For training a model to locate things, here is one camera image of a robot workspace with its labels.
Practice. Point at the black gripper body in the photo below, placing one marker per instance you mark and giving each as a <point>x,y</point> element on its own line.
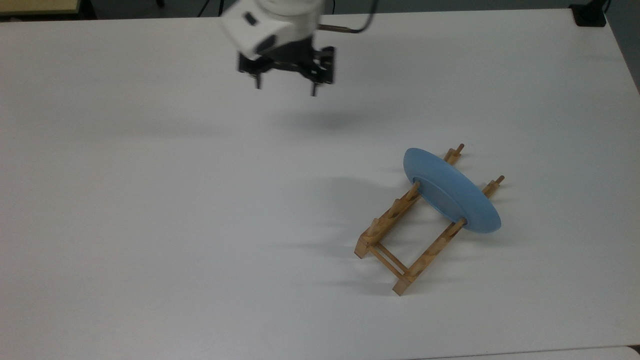
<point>290,59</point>

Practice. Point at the wooden plate rack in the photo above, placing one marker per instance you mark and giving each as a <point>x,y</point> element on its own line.
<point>400,240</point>

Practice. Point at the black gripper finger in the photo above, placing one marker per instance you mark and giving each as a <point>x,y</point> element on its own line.
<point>325,65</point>
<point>250,66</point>

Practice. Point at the yellow wooden board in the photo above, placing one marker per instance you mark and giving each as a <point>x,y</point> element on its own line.
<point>37,6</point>

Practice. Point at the blue plate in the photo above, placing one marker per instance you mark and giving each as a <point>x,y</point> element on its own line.
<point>450,192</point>

